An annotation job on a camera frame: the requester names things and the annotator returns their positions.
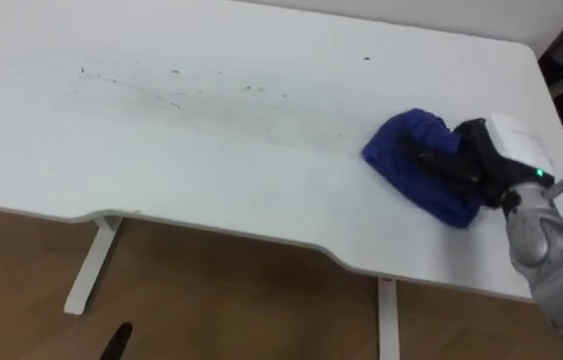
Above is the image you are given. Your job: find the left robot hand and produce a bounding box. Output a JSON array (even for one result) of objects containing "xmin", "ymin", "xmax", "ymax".
[{"xmin": 99, "ymin": 321, "xmax": 134, "ymax": 360}]

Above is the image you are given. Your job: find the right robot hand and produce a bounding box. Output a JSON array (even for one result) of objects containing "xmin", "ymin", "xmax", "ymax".
[{"xmin": 409, "ymin": 113, "xmax": 556, "ymax": 209}]

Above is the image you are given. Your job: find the blue cleaning cloth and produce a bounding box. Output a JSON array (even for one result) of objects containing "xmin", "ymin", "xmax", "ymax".
[{"xmin": 361, "ymin": 107, "xmax": 485, "ymax": 230}]

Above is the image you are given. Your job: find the white desk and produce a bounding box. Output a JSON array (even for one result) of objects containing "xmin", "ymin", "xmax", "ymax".
[{"xmin": 0, "ymin": 0, "xmax": 563, "ymax": 360}]

